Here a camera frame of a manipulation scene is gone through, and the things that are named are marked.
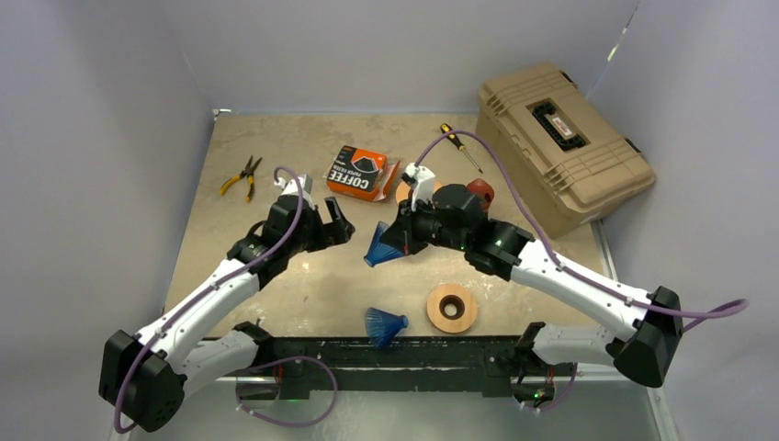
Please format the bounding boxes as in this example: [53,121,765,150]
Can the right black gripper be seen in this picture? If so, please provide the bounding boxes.
[381,195,469,256]

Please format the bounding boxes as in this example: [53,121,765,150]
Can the blue glass dripper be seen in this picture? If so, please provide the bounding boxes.
[364,308,409,348]
[364,221,405,267]

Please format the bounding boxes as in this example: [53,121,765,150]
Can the wooden dripper ring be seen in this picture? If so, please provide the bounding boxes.
[425,283,480,335]
[394,179,445,207]

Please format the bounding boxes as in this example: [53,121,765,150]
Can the orange coffee filter box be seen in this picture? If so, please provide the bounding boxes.
[324,145,401,202]

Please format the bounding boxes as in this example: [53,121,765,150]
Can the red black coffee carafe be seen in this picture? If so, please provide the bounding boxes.
[466,178,495,213]

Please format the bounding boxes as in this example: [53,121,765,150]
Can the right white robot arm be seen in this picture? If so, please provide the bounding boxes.
[365,184,683,388]

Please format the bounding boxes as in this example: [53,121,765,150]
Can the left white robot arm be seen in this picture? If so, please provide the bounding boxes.
[98,192,356,435]

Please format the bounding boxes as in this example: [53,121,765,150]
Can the yellow black screwdriver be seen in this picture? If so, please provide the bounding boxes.
[440,123,483,174]

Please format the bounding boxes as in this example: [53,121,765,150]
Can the tan plastic tool case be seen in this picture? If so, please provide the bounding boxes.
[476,62,655,239]

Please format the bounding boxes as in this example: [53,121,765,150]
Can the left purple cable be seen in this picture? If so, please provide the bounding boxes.
[113,166,306,435]

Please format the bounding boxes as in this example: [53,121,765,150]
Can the yellow handled pliers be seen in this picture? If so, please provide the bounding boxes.
[220,155,263,203]

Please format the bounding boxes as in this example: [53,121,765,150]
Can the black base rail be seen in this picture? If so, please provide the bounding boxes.
[243,335,574,400]

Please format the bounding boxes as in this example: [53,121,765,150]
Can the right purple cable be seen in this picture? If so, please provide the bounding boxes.
[413,130,751,334]

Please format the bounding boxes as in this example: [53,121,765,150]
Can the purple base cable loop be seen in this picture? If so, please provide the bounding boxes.
[234,356,338,428]

